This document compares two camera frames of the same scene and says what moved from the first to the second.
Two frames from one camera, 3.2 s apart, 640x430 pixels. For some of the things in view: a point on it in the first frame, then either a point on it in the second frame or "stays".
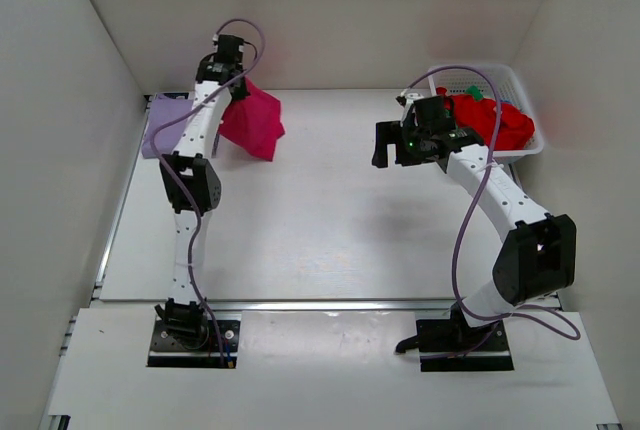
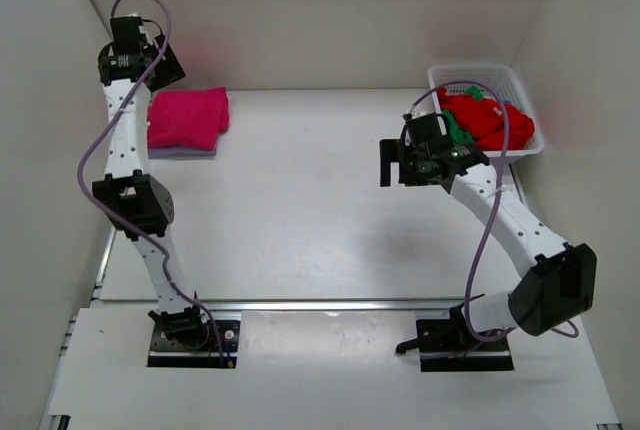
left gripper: (242, 94) to (171, 71)
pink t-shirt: (251, 121) to (190, 118)
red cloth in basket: (515, 129) stays
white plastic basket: (513, 92) stays
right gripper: (393, 133) to (396, 152)
